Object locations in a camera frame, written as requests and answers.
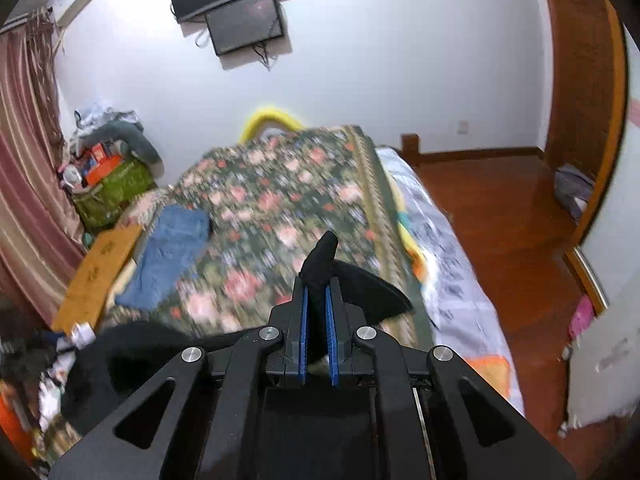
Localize black pants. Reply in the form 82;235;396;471
61;231;413;436

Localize white patterned bed sheet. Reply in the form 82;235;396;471
376;148;525;413

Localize floral green bedspread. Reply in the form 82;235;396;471
100;126;433;350

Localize folded blue jeans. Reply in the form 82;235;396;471
115;205;210;311

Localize wooden lap board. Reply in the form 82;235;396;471
51;224;143;335

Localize yellow headboard tube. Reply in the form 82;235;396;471
239;106;306;144

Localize green patterned storage bag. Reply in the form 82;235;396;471
72;158;156;233

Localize orange box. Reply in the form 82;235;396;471
85;155;124;186

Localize grey plush pillow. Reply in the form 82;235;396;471
79;119;165;179

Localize striped pink curtain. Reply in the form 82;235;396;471
1;9;84;324

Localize grey bag by door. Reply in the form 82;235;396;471
553;164;594;221

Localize brown wooden door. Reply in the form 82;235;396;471
544;0;627;246

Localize lower black wall monitor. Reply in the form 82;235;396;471
205;0;284;56

